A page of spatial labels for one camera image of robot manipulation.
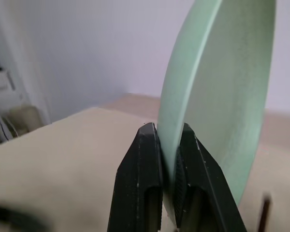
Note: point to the beige chair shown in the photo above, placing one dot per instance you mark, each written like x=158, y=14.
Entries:
x=21, y=118

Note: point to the green plate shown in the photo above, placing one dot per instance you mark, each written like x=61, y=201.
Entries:
x=215, y=96

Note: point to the dark wooden rack post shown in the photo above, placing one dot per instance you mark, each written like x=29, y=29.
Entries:
x=265, y=212

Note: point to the white cabinet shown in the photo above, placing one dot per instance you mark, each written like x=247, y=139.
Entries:
x=7, y=79

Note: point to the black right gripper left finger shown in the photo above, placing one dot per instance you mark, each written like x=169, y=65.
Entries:
x=135, y=178

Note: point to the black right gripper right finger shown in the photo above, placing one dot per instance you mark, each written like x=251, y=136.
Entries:
x=203, y=183

